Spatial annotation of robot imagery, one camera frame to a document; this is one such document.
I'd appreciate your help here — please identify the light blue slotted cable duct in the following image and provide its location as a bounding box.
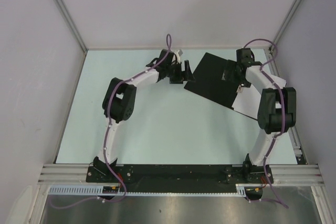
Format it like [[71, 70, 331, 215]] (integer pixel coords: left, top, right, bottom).
[[49, 185, 246, 197]]

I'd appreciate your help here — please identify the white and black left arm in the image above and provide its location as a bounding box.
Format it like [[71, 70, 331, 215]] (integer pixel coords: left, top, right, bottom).
[[93, 49, 195, 182]]

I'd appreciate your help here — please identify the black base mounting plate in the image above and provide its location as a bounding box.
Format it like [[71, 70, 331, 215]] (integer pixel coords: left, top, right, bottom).
[[86, 164, 274, 194]]

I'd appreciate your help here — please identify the printed text paper sheet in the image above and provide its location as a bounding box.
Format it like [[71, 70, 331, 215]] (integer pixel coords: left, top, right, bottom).
[[233, 74, 287, 119]]

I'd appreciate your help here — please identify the aluminium left corner post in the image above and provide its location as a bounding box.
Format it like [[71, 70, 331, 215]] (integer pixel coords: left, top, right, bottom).
[[53, 0, 88, 55]]

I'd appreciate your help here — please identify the aluminium corner post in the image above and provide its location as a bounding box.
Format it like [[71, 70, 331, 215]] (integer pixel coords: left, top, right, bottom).
[[53, 0, 88, 55], [273, 0, 303, 46]]

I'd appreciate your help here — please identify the aluminium right side rail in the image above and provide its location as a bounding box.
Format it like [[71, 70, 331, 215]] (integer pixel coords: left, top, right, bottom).
[[264, 47, 307, 165]]

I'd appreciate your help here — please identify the aluminium front frame rail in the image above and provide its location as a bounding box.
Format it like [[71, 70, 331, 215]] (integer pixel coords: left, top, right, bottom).
[[38, 164, 324, 187]]

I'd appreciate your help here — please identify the red and black file folder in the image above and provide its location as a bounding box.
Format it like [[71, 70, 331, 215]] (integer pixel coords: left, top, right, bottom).
[[184, 53, 241, 110]]

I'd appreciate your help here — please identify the aluminium right corner post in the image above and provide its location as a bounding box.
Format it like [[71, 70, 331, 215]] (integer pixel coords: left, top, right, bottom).
[[273, 0, 303, 46]]

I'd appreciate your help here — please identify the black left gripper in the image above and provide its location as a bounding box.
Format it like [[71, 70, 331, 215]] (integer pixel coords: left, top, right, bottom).
[[165, 60, 195, 84]]

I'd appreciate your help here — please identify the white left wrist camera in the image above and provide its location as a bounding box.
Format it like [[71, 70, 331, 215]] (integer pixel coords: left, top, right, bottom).
[[173, 49, 183, 63]]

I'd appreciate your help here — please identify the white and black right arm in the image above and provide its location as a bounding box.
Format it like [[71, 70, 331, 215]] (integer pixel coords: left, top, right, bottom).
[[223, 60, 297, 183]]

